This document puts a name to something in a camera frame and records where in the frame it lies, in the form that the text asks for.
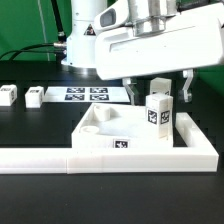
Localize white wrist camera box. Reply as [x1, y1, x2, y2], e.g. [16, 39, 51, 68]
[94, 0, 129, 32]

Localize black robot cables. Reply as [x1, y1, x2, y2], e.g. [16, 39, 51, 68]
[0, 0, 69, 62]

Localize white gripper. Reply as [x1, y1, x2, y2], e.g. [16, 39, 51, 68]
[95, 3, 224, 105]

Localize white L-shaped obstacle fence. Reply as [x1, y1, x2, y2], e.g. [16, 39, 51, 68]
[0, 113, 219, 174]

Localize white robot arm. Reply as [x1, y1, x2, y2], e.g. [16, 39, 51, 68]
[62, 0, 224, 102]

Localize white square tabletop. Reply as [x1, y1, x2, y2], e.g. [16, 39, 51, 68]
[72, 103, 173, 149]

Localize white tag marker sheet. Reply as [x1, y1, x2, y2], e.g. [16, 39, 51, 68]
[44, 87, 129, 103]

